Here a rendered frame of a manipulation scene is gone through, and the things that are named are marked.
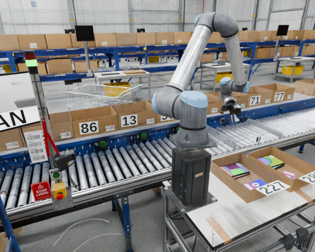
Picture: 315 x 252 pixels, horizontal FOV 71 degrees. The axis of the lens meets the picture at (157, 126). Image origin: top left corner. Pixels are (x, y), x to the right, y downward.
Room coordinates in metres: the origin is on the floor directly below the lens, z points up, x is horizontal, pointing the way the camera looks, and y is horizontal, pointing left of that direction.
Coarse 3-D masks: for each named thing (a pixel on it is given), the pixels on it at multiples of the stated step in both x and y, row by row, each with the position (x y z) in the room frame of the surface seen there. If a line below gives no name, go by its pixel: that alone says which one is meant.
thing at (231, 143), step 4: (208, 128) 2.16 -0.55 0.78; (212, 128) 2.10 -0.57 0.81; (208, 132) 2.16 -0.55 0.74; (212, 132) 2.09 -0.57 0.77; (216, 132) 2.04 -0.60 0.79; (216, 136) 2.03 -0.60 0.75; (220, 136) 1.98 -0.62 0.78; (224, 136) 1.92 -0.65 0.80; (224, 140) 1.92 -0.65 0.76; (228, 140) 1.87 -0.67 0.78; (232, 140) 1.82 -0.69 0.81; (228, 144) 1.86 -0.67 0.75; (232, 144) 1.82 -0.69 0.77
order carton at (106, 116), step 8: (72, 112) 2.03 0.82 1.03; (80, 112) 2.06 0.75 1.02; (88, 112) 2.09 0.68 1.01; (96, 112) 2.12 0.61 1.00; (104, 112) 2.15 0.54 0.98; (112, 112) 2.07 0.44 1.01; (72, 120) 2.03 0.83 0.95; (80, 120) 1.79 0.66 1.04; (88, 120) 1.81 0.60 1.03; (96, 120) 1.84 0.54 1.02; (104, 120) 1.86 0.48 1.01; (112, 120) 1.89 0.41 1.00; (104, 128) 1.86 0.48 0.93; (80, 136) 1.78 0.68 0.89
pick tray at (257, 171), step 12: (228, 156) 1.49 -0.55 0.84; (240, 156) 1.52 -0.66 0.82; (216, 168) 1.36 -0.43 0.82; (252, 168) 1.40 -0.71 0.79; (264, 168) 1.31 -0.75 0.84; (228, 180) 1.24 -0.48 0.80; (240, 180) 1.29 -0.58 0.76; (252, 180) 1.29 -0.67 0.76; (264, 180) 1.29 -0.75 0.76; (240, 192) 1.13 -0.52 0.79; (252, 192) 1.09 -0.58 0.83
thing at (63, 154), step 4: (60, 152) 1.15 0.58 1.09; (64, 152) 1.15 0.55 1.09; (68, 152) 1.15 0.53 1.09; (72, 152) 1.15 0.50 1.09; (56, 156) 1.11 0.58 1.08; (60, 156) 1.12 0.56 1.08; (64, 156) 1.12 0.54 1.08; (68, 156) 1.13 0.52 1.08; (72, 156) 1.14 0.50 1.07; (56, 160) 1.10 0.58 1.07; (60, 160) 1.11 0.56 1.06; (64, 160) 1.12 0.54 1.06; (68, 160) 1.12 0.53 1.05; (56, 164) 1.10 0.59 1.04; (60, 164) 1.12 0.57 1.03; (64, 164) 1.13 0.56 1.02; (60, 168) 1.13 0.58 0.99; (64, 168) 1.12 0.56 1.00
